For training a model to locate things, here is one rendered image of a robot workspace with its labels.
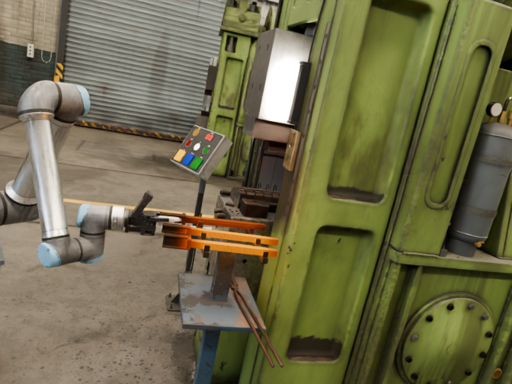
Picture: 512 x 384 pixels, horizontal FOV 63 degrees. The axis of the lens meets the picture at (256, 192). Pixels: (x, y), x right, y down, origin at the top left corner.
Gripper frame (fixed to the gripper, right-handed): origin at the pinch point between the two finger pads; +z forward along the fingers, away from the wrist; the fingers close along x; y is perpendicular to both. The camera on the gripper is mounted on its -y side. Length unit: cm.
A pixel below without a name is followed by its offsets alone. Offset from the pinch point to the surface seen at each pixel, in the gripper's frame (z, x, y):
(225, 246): 15.2, 25.3, 0.8
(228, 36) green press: 86, -537, -127
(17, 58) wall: -300, -835, -40
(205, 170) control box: 18, -80, -3
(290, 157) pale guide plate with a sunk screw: 45, -10, -27
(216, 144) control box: 24, -84, -19
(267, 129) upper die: 39, -35, -35
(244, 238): 24.7, 13.6, 1.7
